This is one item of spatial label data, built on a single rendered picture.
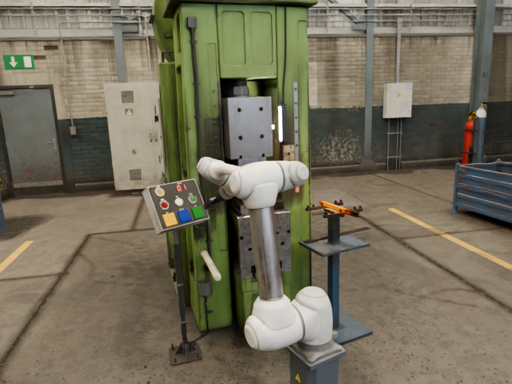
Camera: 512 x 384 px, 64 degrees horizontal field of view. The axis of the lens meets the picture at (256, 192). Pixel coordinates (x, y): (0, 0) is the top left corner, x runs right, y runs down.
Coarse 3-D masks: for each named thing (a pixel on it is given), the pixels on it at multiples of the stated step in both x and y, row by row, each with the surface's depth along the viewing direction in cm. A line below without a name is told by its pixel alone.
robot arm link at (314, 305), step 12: (312, 288) 176; (300, 300) 170; (312, 300) 168; (324, 300) 170; (300, 312) 167; (312, 312) 167; (324, 312) 168; (312, 324) 167; (324, 324) 169; (312, 336) 168; (324, 336) 171
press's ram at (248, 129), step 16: (224, 112) 273; (240, 112) 265; (256, 112) 269; (224, 128) 278; (240, 128) 267; (256, 128) 271; (272, 128) 294; (224, 144) 283; (240, 144) 270; (256, 144) 273; (272, 144) 276
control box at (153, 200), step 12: (192, 180) 260; (144, 192) 243; (156, 192) 242; (168, 192) 247; (180, 192) 252; (192, 192) 257; (156, 204) 239; (168, 204) 244; (192, 204) 254; (156, 216) 237; (192, 216) 250; (156, 228) 240; (168, 228) 238; (180, 228) 249
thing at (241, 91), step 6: (240, 78) 281; (246, 78) 285; (234, 84) 282; (240, 84) 282; (246, 84) 286; (234, 90) 282; (240, 90) 282; (246, 90) 284; (234, 96) 283; (240, 96) 282; (246, 96) 285
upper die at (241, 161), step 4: (224, 156) 309; (228, 160) 298; (232, 160) 285; (236, 160) 275; (240, 160) 272; (244, 160) 272; (248, 160) 273; (252, 160) 274; (256, 160) 275; (260, 160) 276; (264, 160) 277; (232, 164) 286; (236, 164) 276; (240, 164) 272; (244, 164) 273
